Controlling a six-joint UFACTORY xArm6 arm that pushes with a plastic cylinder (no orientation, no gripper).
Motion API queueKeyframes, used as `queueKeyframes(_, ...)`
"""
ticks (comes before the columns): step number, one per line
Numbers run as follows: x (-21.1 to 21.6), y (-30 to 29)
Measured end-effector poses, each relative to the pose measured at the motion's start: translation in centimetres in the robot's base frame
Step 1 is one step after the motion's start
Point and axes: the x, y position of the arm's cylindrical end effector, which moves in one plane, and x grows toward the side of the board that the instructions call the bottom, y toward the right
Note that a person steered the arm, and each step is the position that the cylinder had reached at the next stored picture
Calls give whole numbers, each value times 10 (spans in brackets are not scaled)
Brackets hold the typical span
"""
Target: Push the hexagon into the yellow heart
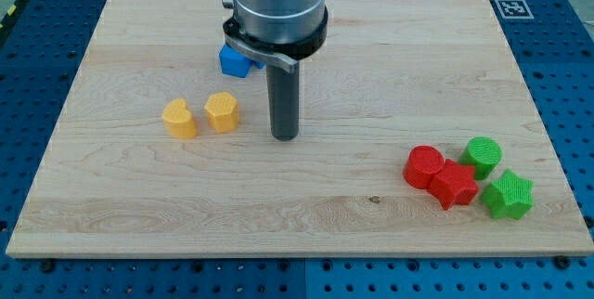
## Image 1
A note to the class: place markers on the yellow heart block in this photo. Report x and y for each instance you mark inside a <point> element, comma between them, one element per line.
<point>179,120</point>

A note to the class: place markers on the green cylinder block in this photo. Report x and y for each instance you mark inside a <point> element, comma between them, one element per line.
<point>484,154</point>

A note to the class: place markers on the white fiducial marker tag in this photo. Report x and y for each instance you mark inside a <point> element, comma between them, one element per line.
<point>514,9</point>

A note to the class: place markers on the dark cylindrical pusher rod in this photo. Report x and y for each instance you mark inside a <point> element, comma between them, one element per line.
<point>283,98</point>

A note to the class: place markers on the yellow hexagon block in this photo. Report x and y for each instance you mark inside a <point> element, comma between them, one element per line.
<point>223,112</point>

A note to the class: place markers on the black tool clamp ring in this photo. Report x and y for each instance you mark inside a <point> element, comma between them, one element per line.
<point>283,56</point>

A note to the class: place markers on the red star block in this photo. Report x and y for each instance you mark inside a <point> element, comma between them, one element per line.
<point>454,184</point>

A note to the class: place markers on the blue block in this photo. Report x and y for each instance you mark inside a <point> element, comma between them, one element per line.
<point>233,63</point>

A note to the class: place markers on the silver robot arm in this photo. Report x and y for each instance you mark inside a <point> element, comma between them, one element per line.
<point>278,33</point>

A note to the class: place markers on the red cylinder block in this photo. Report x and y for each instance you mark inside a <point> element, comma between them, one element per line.
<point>423,163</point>

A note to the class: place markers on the green star block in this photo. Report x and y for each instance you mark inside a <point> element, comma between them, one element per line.
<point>508,196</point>

